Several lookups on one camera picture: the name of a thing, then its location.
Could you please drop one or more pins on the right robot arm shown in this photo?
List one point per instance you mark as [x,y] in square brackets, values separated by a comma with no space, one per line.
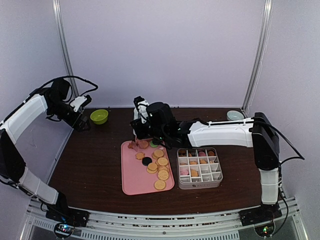
[156,121]

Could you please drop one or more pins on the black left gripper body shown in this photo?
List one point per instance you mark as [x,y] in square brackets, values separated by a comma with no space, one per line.
[79,125]

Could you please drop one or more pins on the metal frame post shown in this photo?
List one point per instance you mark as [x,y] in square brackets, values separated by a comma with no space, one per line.
[257,64]
[62,36]

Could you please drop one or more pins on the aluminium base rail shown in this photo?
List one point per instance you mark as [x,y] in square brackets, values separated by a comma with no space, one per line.
[223,225]

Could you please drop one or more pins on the green sandwich cookie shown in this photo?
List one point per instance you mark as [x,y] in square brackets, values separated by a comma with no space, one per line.
[152,144]

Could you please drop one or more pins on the black sandwich cookie centre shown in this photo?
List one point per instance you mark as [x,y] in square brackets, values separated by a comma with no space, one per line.
[146,161]

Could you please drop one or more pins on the pink sandwich cookie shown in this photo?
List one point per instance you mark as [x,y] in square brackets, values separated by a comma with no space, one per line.
[184,172]

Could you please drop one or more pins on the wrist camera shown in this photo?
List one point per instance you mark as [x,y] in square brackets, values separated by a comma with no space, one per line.
[140,110]
[80,102]

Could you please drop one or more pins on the round dotted biscuit bottom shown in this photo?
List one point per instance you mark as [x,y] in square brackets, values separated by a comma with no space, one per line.
[159,184]

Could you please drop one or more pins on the silver divided cookie tin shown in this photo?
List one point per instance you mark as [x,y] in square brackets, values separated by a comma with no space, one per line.
[203,165]

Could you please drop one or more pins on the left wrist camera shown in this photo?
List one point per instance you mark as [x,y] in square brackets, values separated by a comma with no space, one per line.
[80,102]

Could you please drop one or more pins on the pink plastic tray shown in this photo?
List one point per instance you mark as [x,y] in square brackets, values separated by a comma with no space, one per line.
[136,180]

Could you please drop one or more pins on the right metal frame post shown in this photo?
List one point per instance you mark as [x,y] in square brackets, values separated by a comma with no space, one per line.
[257,64]

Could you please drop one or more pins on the left metal frame post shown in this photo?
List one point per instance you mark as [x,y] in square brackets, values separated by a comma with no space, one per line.
[62,36]

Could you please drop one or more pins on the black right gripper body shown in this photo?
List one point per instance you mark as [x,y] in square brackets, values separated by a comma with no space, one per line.
[141,133]

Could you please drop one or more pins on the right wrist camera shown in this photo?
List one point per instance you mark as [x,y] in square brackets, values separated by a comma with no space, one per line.
[140,110]

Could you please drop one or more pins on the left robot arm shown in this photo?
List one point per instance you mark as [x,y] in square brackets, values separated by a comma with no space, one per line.
[53,101]

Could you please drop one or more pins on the round dotted biscuit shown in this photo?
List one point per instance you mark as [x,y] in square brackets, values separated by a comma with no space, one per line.
[163,175]
[159,184]

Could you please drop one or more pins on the flower shaped butter cookie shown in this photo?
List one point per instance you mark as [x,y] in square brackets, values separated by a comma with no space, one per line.
[140,155]

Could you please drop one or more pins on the celadon ceramic bowl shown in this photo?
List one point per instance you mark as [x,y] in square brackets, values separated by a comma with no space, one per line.
[233,115]

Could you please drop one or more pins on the brown leaf cookie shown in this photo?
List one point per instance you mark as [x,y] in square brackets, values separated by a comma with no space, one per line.
[132,145]

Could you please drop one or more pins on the green plastic bowl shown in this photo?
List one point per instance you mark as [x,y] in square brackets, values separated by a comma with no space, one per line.
[99,116]

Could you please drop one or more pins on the round dotted biscuit top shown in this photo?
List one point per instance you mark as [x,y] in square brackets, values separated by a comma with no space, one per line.
[163,175]

